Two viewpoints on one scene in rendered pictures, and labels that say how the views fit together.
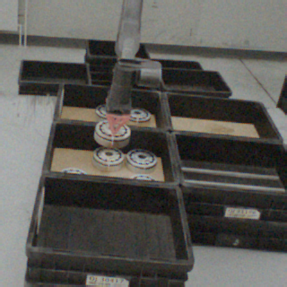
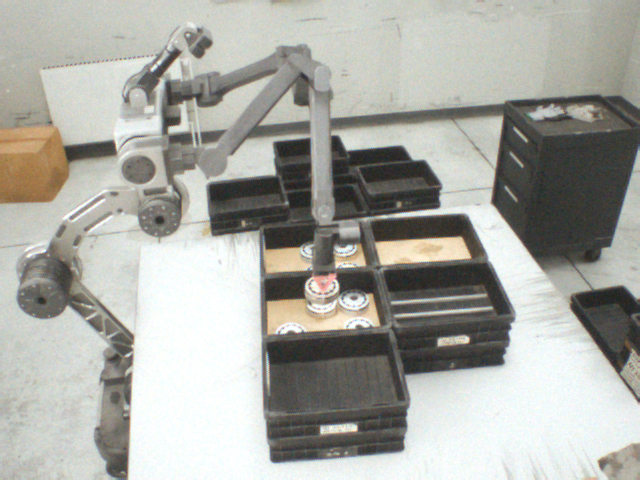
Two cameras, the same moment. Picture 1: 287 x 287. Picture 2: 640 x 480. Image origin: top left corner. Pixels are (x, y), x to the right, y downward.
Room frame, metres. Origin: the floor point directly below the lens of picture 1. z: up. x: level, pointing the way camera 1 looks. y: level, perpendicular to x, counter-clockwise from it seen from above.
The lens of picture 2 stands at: (-0.25, 0.02, 2.27)
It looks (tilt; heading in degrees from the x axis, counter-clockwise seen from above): 36 degrees down; 357
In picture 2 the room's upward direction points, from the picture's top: 1 degrees counter-clockwise
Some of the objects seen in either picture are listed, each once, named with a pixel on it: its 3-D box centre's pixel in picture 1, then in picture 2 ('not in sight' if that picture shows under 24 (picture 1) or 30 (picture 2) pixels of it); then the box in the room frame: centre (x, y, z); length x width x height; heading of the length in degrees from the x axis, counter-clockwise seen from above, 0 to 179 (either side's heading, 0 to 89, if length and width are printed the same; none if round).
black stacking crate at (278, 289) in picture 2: (108, 166); (323, 315); (1.29, -0.04, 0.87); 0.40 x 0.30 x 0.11; 92
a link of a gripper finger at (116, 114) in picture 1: (116, 117); (323, 275); (1.23, -0.04, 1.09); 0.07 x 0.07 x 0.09; 1
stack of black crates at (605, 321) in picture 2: not in sight; (612, 335); (1.71, -1.39, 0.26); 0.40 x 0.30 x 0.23; 8
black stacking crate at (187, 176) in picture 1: (233, 178); (443, 305); (1.31, -0.44, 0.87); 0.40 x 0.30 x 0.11; 92
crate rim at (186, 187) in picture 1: (237, 165); (444, 294); (1.31, -0.44, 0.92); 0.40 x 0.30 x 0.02; 92
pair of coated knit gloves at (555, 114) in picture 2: not in sight; (546, 112); (2.78, -1.33, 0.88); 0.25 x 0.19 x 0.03; 98
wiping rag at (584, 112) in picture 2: not in sight; (587, 111); (2.79, -1.57, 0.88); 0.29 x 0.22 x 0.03; 98
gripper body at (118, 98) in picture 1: (120, 93); (323, 254); (1.24, -0.05, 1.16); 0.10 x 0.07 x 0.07; 1
